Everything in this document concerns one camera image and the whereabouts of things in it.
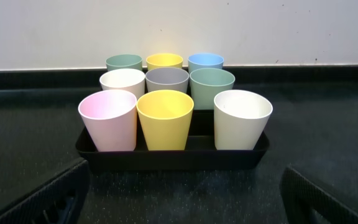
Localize blue cup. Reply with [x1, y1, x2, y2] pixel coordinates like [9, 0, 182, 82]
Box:
[187, 52, 224, 74]

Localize green cup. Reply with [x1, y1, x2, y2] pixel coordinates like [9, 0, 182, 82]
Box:
[105, 54, 143, 72]
[189, 67, 236, 111]

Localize white cup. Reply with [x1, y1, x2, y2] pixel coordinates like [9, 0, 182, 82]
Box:
[213, 89, 273, 151]
[99, 68, 146, 100]

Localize black tray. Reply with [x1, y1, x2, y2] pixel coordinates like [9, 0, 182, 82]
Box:
[75, 109, 270, 171]

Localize pink cup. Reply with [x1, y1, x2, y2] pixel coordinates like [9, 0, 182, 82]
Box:
[78, 89, 137, 152]

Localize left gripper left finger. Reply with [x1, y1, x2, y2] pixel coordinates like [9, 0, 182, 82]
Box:
[0, 157, 91, 224]

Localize grey cup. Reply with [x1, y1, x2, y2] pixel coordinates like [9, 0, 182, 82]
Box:
[145, 67, 190, 93]

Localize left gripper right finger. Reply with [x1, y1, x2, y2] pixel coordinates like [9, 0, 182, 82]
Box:
[280, 166, 358, 224]

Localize yellow cup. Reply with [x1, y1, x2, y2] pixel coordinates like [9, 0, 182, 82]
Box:
[145, 52, 184, 71]
[135, 89, 195, 151]

